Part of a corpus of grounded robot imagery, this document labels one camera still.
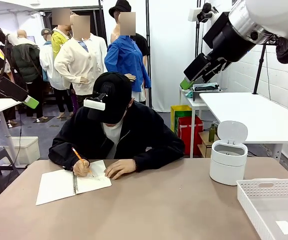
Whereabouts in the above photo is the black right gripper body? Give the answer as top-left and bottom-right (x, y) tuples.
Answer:
(214, 22), (257, 63)

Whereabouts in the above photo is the orange pencil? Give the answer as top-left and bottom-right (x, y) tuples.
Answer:
(71, 147), (92, 175)

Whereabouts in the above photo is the white spiral notebook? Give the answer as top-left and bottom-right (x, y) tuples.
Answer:
(35, 159), (112, 206)

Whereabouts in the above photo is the person's right forearm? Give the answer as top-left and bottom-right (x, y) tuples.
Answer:
(48, 141), (91, 173)

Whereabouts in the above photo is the person's left forearm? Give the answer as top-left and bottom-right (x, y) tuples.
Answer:
(132, 139), (185, 173)

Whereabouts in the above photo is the person's right hand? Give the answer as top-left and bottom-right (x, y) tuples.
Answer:
(73, 158), (91, 178)

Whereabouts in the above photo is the person's left hand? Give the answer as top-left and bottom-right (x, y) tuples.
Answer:
(104, 158), (137, 180)

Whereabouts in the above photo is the grey tray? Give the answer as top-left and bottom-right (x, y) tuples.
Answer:
(192, 82), (221, 103)

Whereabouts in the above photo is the black light stand pole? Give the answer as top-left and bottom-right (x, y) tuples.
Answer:
(145, 0), (152, 110)
(195, 21), (200, 55)

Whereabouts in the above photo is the small white side table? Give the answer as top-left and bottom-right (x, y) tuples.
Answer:
(179, 86), (209, 158)

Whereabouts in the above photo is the black tripod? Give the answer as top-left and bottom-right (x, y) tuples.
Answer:
(252, 42), (267, 95)

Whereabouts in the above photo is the mannequin in white shirt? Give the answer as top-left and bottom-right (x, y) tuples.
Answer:
(39, 28), (68, 120)

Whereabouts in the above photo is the yellow-green bag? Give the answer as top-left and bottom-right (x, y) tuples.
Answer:
(170, 104), (192, 135)

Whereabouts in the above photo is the large white work table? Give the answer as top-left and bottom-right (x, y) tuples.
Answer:
(199, 92), (288, 161)

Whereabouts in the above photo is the mannequin in black t-shirt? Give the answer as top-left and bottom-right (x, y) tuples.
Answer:
(110, 17), (150, 68)

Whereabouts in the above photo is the white storage bin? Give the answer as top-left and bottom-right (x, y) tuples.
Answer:
(5, 136), (41, 166)

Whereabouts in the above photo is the mannequin in yellow jacket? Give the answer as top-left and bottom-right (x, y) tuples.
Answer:
(51, 7), (72, 61)

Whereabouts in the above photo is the green bottle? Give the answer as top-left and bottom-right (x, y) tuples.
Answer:
(208, 123), (217, 143)

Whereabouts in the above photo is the mannequin in cream jacket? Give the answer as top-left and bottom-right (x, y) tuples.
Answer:
(54, 14), (109, 115)

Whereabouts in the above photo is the mannequin in blue shirt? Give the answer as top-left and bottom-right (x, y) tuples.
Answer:
(104, 11), (151, 105)

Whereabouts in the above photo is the person in black jacket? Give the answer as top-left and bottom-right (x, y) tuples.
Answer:
(48, 99), (185, 173)

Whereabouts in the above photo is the black baseball cap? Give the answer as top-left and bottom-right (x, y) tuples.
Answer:
(87, 71), (132, 125)

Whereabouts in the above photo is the wooden shelf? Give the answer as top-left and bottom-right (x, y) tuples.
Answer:
(198, 131), (213, 159)

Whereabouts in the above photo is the black bucket hat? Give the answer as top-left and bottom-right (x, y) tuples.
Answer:
(108, 0), (132, 19)

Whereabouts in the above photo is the white round trash bin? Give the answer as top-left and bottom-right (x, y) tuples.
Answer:
(209, 120), (249, 187)

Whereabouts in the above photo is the white perforated plastic basket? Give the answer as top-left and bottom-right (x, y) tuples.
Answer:
(236, 178), (288, 240)

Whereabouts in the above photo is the white label in basket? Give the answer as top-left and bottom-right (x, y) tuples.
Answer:
(275, 220), (288, 235)

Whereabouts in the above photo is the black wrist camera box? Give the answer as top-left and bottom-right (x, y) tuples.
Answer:
(202, 11), (231, 50)

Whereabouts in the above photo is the white head-mounted camera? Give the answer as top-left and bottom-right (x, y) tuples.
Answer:
(83, 83), (112, 112)

